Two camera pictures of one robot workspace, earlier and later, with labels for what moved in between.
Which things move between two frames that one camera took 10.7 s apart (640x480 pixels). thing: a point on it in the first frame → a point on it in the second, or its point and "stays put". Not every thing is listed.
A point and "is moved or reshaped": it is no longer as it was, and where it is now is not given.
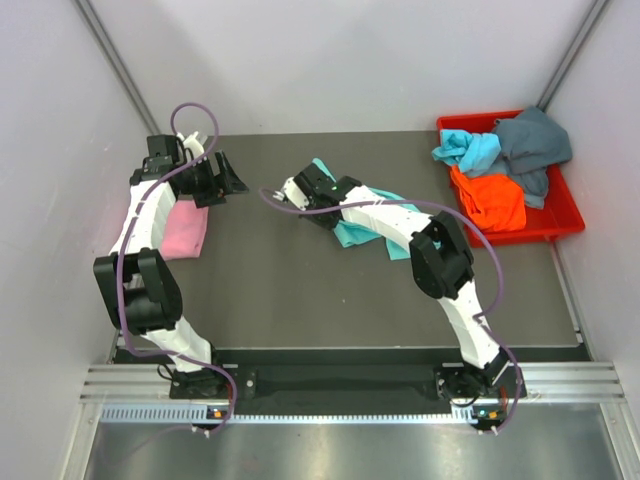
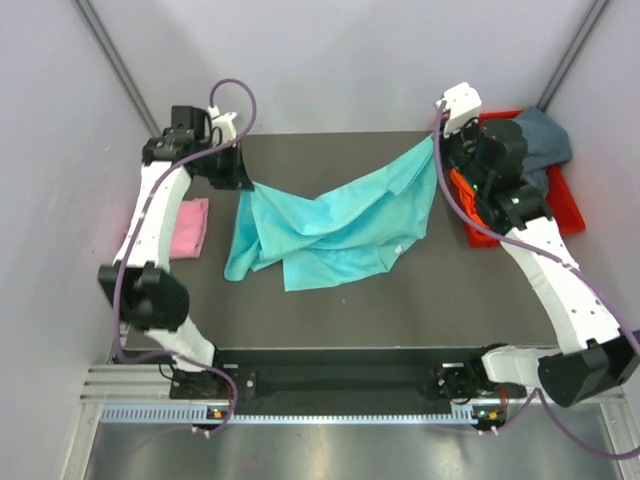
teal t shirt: [353, 234] is moved or reshaped
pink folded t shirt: [184, 229] stays put
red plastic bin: [560, 215] stays put
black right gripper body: [330, 223] → [456, 152]
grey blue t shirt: [531, 142] stays put
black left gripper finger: [232, 183] → [244, 183]
